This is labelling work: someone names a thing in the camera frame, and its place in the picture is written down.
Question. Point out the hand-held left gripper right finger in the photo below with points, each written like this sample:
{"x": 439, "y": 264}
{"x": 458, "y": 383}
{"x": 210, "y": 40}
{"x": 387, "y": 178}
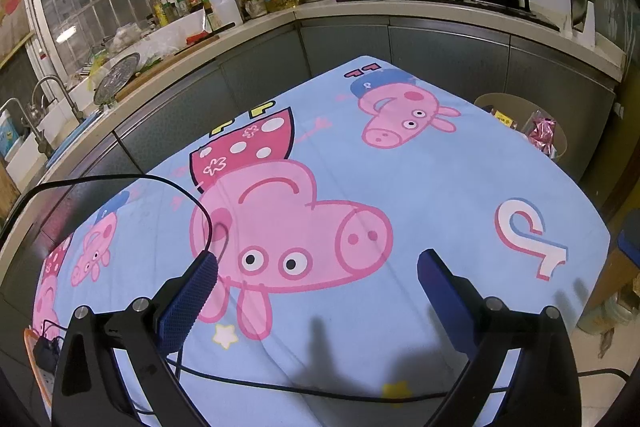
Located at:
{"x": 445, "y": 297}

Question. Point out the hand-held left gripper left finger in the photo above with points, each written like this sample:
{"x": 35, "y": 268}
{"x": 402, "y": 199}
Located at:
{"x": 192, "y": 302}

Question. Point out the pink shiny packet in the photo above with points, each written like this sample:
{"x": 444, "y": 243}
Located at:
{"x": 542, "y": 132}

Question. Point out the beige round bin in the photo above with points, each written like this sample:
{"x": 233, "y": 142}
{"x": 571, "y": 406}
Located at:
{"x": 502, "y": 102}

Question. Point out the blue cartoon pig tablecloth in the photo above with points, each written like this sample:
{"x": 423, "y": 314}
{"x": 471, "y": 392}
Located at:
{"x": 450, "y": 187}

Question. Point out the black power adapter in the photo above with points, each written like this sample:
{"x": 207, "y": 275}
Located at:
{"x": 45, "y": 352}

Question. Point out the clear plastic jar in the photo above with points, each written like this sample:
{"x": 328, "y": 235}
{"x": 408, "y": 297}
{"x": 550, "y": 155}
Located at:
{"x": 607, "y": 314}

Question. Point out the orange white power strip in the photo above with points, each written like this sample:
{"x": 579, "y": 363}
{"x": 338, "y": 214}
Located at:
{"x": 47, "y": 382}

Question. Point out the blue topped wooden stool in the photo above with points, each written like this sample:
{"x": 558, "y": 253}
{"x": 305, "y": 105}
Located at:
{"x": 629, "y": 242}

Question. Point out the round perforated metal plate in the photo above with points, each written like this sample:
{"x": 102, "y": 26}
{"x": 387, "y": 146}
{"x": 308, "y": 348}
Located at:
{"x": 116, "y": 79}

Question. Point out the wooden cutting board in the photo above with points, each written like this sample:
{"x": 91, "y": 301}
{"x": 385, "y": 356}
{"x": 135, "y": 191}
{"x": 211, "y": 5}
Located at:
{"x": 160, "y": 68}

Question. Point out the blue white plastic tub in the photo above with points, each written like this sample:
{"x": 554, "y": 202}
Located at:
{"x": 7, "y": 137}

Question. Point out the grey kitchen counter cabinet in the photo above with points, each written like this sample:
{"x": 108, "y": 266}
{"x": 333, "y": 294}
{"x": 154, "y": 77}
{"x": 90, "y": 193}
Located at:
{"x": 440, "y": 47}

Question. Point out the steel sink faucet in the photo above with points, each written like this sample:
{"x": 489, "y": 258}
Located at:
{"x": 47, "y": 79}

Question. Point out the white plastic basin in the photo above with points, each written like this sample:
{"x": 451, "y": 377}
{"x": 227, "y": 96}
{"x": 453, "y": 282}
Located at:
{"x": 175, "y": 32}

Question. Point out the white plastic jug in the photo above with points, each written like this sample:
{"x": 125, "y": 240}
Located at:
{"x": 225, "y": 7}

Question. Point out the orange framed picture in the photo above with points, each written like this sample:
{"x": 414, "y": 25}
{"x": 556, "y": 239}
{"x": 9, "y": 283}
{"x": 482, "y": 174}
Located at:
{"x": 12, "y": 22}

